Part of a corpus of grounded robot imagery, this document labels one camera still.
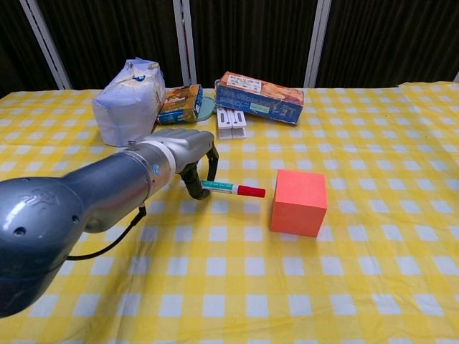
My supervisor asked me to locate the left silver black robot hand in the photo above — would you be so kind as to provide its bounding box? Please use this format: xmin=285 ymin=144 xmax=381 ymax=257
xmin=145 ymin=128 xmax=220 ymax=201

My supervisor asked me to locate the white marker with red cap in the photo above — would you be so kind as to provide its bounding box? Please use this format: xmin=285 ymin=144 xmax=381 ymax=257
xmin=200 ymin=180 xmax=267 ymax=199

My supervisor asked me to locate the pink cube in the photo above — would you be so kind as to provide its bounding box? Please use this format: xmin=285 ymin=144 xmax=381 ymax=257
xmin=270 ymin=169 xmax=328 ymax=239

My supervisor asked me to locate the small orange blue carton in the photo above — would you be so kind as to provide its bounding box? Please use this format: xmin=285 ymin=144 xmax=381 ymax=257
xmin=156 ymin=84 xmax=204 ymax=125

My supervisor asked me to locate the teal round lid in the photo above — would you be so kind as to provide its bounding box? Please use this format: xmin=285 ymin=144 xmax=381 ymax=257
xmin=197 ymin=97 xmax=217 ymax=123

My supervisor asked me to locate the pale blue paper bag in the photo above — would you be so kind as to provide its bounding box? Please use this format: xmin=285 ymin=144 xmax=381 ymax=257
xmin=91 ymin=57 xmax=167 ymax=148

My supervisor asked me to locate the long orange blue biscuit box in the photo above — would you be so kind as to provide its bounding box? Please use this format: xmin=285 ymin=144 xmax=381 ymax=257
xmin=214 ymin=70 xmax=306 ymax=126

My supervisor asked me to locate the black pleated curtain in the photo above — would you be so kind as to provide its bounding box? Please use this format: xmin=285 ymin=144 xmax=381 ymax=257
xmin=0 ymin=0 xmax=459 ymax=98

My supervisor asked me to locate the yellow white checkered tablecloth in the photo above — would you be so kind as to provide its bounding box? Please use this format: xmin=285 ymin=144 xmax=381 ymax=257
xmin=0 ymin=81 xmax=459 ymax=344

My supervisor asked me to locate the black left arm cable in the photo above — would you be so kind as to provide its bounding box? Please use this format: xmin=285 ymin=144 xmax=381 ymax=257
xmin=66 ymin=206 xmax=147 ymax=261

